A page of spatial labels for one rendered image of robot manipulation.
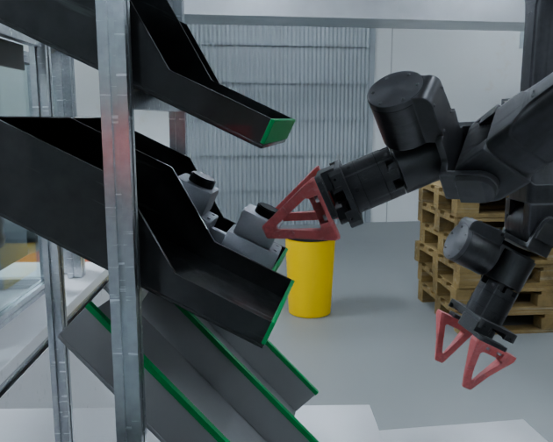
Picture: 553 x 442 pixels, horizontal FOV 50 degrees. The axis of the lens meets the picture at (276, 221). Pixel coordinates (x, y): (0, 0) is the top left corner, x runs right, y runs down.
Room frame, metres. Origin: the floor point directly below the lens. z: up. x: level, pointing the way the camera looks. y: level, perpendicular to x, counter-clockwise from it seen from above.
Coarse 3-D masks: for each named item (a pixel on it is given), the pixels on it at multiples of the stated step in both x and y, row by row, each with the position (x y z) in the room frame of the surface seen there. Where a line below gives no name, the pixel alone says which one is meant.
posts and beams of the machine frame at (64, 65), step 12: (60, 60) 1.88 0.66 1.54; (72, 60) 1.91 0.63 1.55; (60, 72) 1.88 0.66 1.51; (72, 72) 1.91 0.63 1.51; (60, 84) 1.88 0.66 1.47; (72, 84) 1.90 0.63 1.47; (60, 96) 1.88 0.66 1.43; (72, 96) 1.89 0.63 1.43; (60, 108) 1.88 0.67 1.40; (72, 108) 1.88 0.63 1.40; (72, 264) 1.88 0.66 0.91; (84, 264) 1.92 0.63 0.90; (72, 276) 1.88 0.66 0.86
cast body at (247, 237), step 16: (256, 208) 0.67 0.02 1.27; (272, 208) 0.68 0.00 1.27; (240, 224) 0.66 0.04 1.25; (256, 224) 0.65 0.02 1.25; (224, 240) 0.66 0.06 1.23; (240, 240) 0.66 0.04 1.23; (256, 240) 0.66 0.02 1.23; (272, 240) 0.65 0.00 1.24; (256, 256) 0.66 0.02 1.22; (272, 256) 0.65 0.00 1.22
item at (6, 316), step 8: (24, 56) 1.69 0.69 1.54; (40, 288) 1.68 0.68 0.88; (24, 296) 1.57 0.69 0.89; (32, 296) 1.63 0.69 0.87; (16, 304) 1.50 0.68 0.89; (24, 304) 1.56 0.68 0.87; (8, 312) 1.45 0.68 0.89; (16, 312) 1.50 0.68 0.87; (0, 320) 1.41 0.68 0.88; (8, 320) 1.45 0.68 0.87; (0, 328) 1.40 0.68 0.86
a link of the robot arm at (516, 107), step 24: (552, 72) 0.54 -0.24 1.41; (528, 96) 0.55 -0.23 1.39; (552, 96) 0.51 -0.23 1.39; (480, 120) 0.62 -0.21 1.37; (504, 120) 0.56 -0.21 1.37; (528, 120) 0.53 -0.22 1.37; (552, 120) 0.52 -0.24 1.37; (480, 144) 0.58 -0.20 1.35; (504, 144) 0.55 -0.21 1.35; (528, 144) 0.54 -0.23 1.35; (552, 144) 0.54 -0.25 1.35; (456, 168) 0.59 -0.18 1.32; (480, 168) 0.58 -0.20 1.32; (504, 168) 0.57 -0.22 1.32; (528, 168) 0.56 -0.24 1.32; (504, 192) 0.59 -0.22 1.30
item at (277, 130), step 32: (0, 0) 0.49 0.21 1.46; (32, 0) 0.48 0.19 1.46; (64, 0) 0.48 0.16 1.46; (160, 0) 0.60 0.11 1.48; (32, 32) 0.48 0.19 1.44; (64, 32) 0.48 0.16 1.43; (96, 32) 0.48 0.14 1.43; (160, 32) 0.60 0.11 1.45; (96, 64) 0.48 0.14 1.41; (160, 64) 0.47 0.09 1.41; (192, 64) 0.60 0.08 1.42; (160, 96) 0.47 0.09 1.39; (192, 96) 0.47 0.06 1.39; (224, 96) 0.46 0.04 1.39; (224, 128) 0.46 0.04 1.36; (256, 128) 0.46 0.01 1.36; (288, 128) 0.56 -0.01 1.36
